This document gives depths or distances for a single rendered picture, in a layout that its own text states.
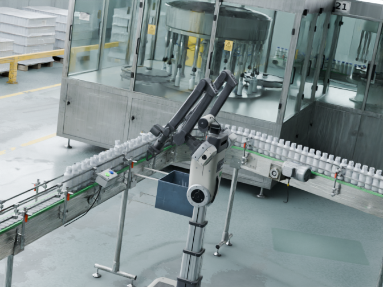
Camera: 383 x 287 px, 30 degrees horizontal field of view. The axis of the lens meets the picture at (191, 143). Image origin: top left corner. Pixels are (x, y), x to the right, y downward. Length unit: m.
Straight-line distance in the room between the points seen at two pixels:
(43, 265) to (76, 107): 3.35
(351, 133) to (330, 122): 0.31
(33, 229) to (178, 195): 1.33
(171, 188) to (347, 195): 1.48
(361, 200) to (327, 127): 4.09
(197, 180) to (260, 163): 1.63
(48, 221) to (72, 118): 4.62
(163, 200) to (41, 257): 1.31
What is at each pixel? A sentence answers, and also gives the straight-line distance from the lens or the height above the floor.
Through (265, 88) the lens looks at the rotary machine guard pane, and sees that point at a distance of 7.96.
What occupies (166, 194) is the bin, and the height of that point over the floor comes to 0.86.
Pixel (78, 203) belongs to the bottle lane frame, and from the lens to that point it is 4.72.
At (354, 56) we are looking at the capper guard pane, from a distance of 9.65.
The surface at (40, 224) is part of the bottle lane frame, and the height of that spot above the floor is 0.92.
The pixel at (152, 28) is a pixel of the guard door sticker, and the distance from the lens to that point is 8.36.
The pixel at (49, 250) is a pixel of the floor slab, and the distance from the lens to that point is 6.23.
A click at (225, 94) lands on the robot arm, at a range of 4.81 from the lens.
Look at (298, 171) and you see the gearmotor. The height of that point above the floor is 1.00.
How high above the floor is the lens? 2.58
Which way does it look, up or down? 15 degrees down
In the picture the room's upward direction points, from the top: 8 degrees clockwise
